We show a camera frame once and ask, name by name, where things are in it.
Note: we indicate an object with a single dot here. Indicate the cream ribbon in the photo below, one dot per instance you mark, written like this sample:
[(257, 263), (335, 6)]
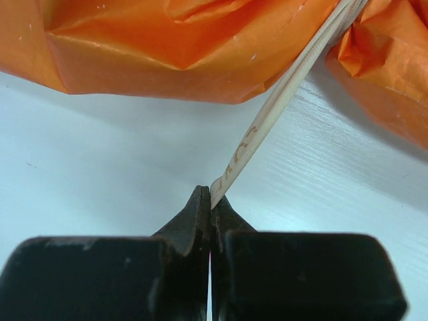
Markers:
[(341, 18)]

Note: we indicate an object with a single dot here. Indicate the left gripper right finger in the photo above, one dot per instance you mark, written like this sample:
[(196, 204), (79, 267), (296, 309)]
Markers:
[(259, 275)]

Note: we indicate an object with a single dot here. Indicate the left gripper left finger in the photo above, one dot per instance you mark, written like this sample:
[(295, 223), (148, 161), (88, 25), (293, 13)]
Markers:
[(161, 277)]

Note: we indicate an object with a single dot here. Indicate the orange wrapping paper sheet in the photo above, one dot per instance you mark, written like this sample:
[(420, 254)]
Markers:
[(220, 51)]

